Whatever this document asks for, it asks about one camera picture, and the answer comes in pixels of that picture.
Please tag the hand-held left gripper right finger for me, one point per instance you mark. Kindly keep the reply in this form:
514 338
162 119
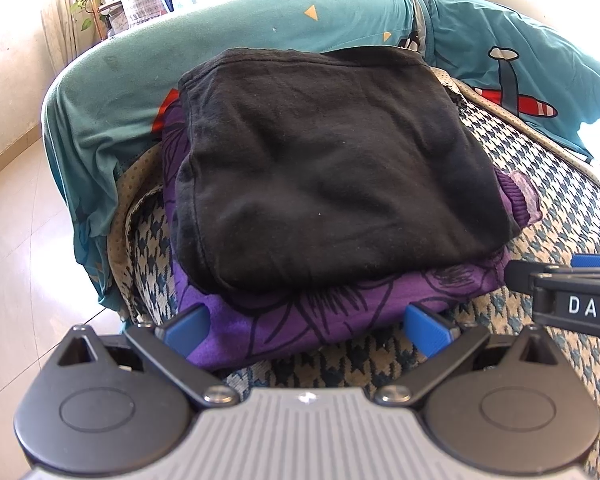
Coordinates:
425 327

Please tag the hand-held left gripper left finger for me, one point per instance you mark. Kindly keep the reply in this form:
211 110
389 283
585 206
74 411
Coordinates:
187 327

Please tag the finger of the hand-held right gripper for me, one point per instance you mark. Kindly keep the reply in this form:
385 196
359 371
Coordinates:
522 275
597 260

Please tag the purple floral garment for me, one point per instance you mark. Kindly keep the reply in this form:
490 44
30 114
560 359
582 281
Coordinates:
290 320

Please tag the black t-shirt red print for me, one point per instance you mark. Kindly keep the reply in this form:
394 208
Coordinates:
330 170

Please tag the houndstooth covered sofa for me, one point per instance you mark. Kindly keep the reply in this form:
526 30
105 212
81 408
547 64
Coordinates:
555 220

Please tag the green potted plant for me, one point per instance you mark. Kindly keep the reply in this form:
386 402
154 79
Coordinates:
85 5

